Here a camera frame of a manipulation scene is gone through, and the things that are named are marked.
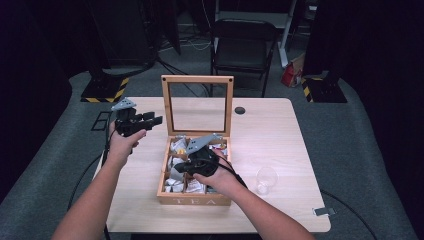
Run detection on black folding chair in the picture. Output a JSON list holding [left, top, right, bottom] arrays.
[[209, 18, 279, 99]]

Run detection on pile of tea bags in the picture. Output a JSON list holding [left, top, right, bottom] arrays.
[[164, 136, 230, 195]]

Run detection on black stand base striped edge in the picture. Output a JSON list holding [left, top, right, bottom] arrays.
[[300, 70, 348, 104], [80, 75, 130, 104]]

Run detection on wooden tea box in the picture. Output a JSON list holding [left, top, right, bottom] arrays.
[[156, 74, 235, 207]]

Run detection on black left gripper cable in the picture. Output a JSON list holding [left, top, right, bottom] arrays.
[[67, 128, 118, 240]]

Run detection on black floor cables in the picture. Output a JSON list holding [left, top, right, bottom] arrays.
[[155, 57, 212, 98]]

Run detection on person's left hand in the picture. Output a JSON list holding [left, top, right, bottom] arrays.
[[107, 119, 148, 166]]

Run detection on white floor cable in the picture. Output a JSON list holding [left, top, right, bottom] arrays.
[[159, 35, 213, 53]]

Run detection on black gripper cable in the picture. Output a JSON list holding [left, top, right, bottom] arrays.
[[215, 153, 379, 240], [67, 128, 118, 240]]

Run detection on clear glass cup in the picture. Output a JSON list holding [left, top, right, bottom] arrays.
[[255, 165, 280, 196]]

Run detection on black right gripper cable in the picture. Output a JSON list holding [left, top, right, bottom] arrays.
[[215, 153, 379, 240]]

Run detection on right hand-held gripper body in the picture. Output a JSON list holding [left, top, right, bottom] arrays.
[[181, 132, 224, 178]]

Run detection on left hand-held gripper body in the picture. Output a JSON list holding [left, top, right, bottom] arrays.
[[110, 97, 146, 138]]

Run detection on black equipment rack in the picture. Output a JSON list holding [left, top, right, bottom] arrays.
[[87, 0, 158, 69]]

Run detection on person's right hand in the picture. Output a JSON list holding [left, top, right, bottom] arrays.
[[192, 147, 248, 199]]

